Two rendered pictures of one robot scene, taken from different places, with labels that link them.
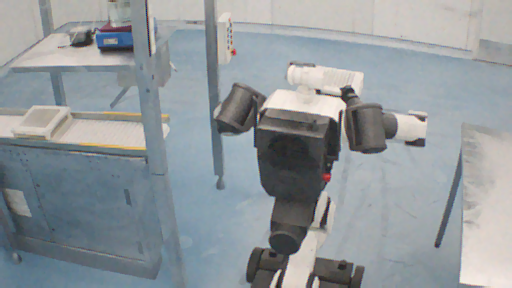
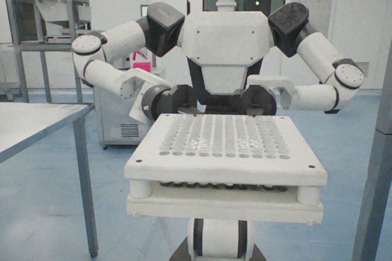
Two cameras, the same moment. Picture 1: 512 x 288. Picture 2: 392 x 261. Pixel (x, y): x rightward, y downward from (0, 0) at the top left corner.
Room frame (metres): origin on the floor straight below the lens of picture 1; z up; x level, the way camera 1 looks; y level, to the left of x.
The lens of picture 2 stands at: (2.45, -0.52, 1.17)
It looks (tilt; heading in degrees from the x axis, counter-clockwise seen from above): 18 degrees down; 166
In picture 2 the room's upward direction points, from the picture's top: straight up
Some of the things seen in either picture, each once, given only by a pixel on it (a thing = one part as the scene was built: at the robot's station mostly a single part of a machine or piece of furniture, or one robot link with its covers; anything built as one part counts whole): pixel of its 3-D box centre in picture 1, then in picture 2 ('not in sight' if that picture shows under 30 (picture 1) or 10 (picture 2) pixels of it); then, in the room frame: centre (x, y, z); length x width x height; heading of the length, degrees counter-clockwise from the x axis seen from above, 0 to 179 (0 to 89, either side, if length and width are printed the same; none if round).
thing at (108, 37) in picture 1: (127, 30); not in sight; (1.81, 0.51, 1.34); 0.21 x 0.20 x 0.09; 171
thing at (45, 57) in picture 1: (86, 50); not in sight; (1.79, 0.70, 1.28); 0.62 x 0.38 x 0.04; 81
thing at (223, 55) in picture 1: (224, 38); not in sight; (2.58, 0.16, 1.00); 0.17 x 0.06 x 0.26; 171
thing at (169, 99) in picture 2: (352, 104); (172, 110); (1.78, -0.40, 1.00); 0.12 x 0.10 x 0.13; 14
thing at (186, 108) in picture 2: not in sight; (192, 109); (1.87, -0.38, 1.02); 0.06 x 0.03 x 0.02; 14
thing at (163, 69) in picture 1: (142, 60); not in sight; (1.90, 0.48, 1.17); 0.22 x 0.11 x 0.20; 81
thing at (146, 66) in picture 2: not in sight; (142, 67); (-0.60, -0.27, 0.80); 0.16 x 0.12 x 0.09; 75
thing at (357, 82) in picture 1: (334, 81); (223, 141); (2.00, -0.36, 1.00); 0.25 x 0.24 x 0.02; 71
